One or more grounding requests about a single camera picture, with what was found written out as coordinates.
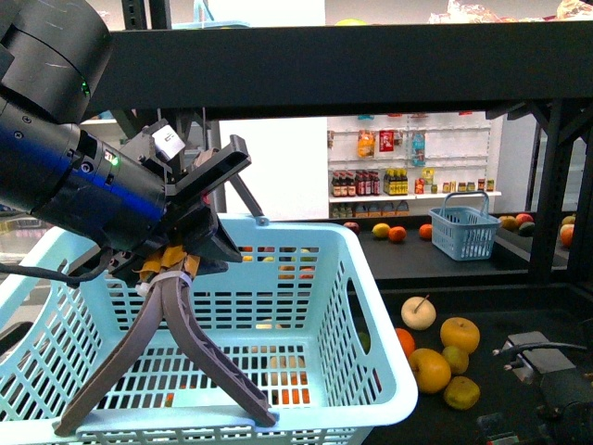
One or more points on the white pear with stem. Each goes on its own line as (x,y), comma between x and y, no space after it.
(418,313)

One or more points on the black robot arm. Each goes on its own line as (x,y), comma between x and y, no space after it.
(153,225)

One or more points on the yellow orange pear back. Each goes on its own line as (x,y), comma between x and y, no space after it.
(460,332)

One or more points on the black metal shelf rack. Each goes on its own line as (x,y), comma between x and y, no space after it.
(543,69)

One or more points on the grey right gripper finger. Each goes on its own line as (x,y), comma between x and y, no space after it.
(116,364)

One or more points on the brown kiwi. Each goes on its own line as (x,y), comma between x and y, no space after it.
(458,359)
(461,393)

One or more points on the brown kiwi lower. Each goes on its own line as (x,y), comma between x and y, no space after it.
(461,393)

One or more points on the black wrist camera unit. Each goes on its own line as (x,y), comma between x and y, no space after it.
(566,412)

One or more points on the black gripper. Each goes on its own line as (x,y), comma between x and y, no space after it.
(191,230)

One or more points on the light blue shopping basket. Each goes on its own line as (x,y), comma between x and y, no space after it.
(292,345)

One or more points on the small orange tangerine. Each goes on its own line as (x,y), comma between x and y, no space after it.
(406,341)

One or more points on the brown kiwi upper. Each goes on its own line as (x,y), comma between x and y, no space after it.
(458,359)

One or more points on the white wall product shelf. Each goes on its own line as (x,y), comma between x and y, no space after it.
(405,164)

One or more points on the yellow orange fruit centre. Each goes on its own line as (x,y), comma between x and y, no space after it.
(430,369)

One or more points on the small blue basket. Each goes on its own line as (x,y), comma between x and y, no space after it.
(464,233)

